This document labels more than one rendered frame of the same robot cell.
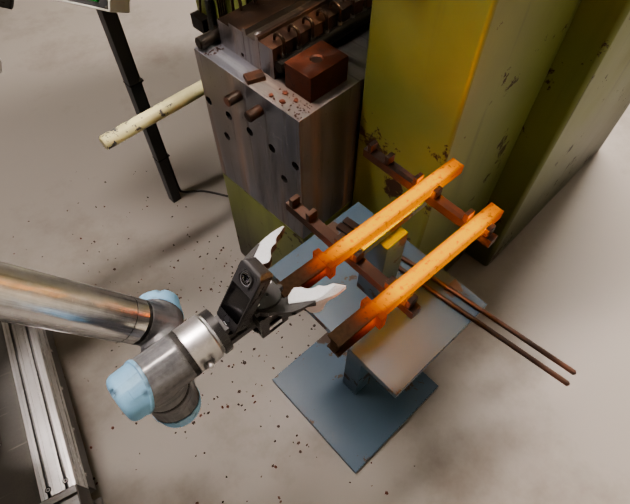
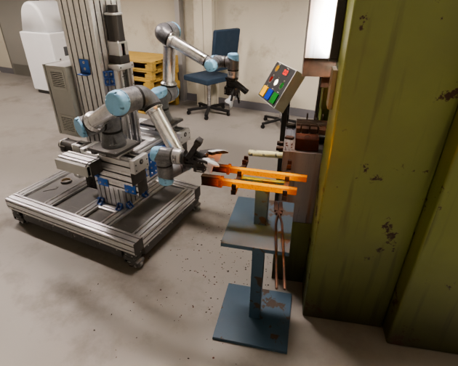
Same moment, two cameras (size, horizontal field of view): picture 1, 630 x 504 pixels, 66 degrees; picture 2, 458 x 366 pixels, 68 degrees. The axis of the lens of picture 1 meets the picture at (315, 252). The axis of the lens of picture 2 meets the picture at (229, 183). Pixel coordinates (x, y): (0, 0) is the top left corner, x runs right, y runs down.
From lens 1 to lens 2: 1.20 m
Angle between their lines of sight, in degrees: 47
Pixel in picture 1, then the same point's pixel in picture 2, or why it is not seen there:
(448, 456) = not seen: outside the picture
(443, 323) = (264, 243)
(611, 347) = not seen: outside the picture
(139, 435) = (173, 258)
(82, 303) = (169, 133)
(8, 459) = (139, 220)
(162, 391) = (159, 154)
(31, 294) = (161, 121)
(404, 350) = (240, 237)
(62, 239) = (226, 196)
